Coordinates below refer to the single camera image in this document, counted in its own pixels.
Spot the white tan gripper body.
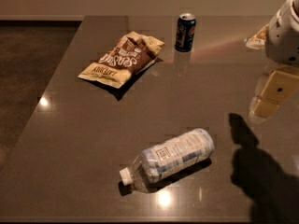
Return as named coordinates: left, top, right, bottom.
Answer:
left=254, top=62, right=299, bottom=105

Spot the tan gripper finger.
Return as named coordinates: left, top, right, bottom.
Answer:
left=245, top=24, right=268, bottom=49
left=249, top=97, right=279, bottom=124

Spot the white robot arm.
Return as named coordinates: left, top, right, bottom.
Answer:
left=246, top=0, right=299, bottom=123

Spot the clear plastic bottle blue label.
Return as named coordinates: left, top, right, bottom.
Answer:
left=120, top=128, right=215, bottom=192

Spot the dark blue soda can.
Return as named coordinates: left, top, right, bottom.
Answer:
left=175, top=13, right=196, bottom=52

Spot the brown yellow chip bag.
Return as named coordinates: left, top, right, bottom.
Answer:
left=78, top=32, right=164, bottom=89

